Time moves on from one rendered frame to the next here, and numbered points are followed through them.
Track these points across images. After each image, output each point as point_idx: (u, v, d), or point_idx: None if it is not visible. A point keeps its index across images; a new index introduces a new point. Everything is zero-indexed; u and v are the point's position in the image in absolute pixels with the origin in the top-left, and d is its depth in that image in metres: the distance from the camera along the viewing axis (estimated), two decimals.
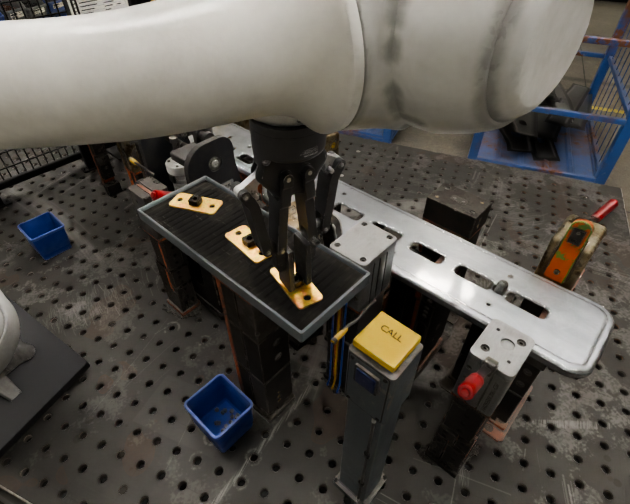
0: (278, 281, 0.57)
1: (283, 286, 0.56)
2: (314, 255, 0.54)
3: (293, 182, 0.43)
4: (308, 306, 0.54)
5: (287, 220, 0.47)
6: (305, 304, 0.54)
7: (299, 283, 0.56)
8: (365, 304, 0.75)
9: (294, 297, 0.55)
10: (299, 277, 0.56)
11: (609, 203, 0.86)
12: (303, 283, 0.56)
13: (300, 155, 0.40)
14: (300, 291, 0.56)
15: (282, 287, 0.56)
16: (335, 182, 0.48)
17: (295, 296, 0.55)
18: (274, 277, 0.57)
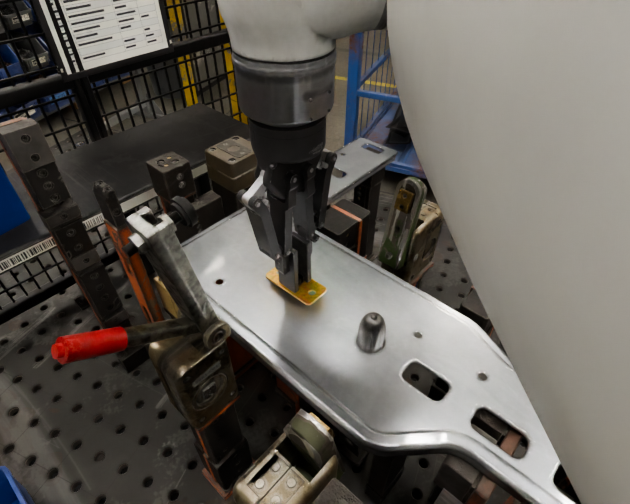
0: (278, 283, 0.56)
1: (284, 287, 0.56)
2: (311, 252, 0.55)
3: (298, 181, 0.44)
4: (315, 300, 0.54)
5: (292, 220, 0.47)
6: (312, 299, 0.54)
7: (300, 280, 0.56)
8: None
9: (299, 295, 0.55)
10: (298, 275, 0.56)
11: None
12: (303, 280, 0.56)
13: (309, 153, 0.40)
14: (303, 288, 0.55)
15: (283, 289, 0.56)
16: (329, 176, 0.49)
17: (300, 294, 0.55)
18: (272, 281, 0.57)
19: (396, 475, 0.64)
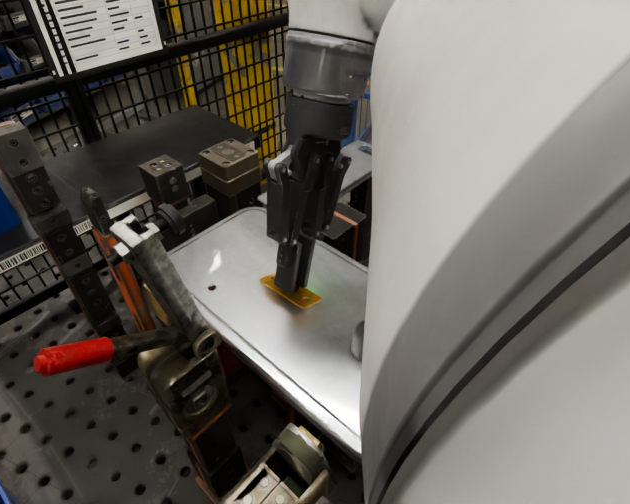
0: (272, 287, 0.55)
1: (279, 291, 0.55)
2: (312, 256, 0.55)
3: (320, 164, 0.47)
4: (310, 306, 0.53)
5: (304, 207, 0.49)
6: (307, 304, 0.53)
7: (296, 286, 0.55)
8: None
9: (294, 299, 0.53)
10: None
11: None
12: (298, 288, 0.56)
13: (338, 131, 0.44)
14: (298, 294, 0.55)
15: (278, 292, 0.54)
16: (341, 178, 0.53)
17: (295, 298, 0.54)
18: (267, 284, 0.56)
19: None
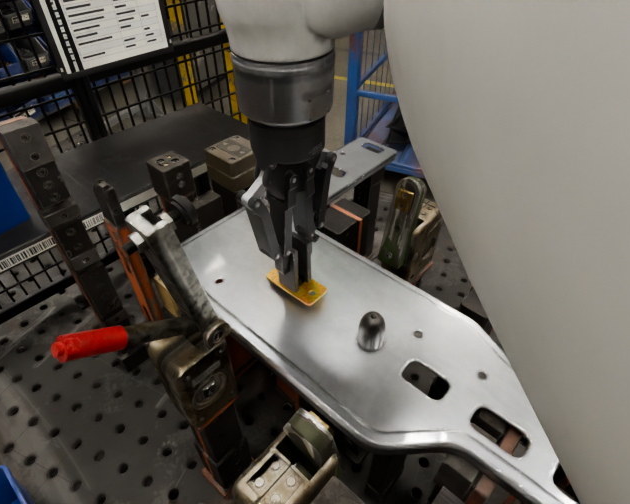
0: (278, 284, 0.56)
1: (284, 287, 0.56)
2: (311, 252, 0.55)
3: (298, 181, 0.44)
4: (316, 300, 0.54)
5: (291, 220, 0.47)
6: (312, 299, 0.54)
7: (300, 281, 0.56)
8: None
9: (300, 295, 0.55)
10: (298, 275, 0.56)
11: None
12: (303, 280, 0.56)
13: (309, 153, 0.40)
14: (303, 288, 0.55)
15: (284, 289, 0.56)
16: (328, 176, 0.49)
17: (300, 294, 0.55)
18: (273, 281, 0.57)
19: (396, 474, 0.64)
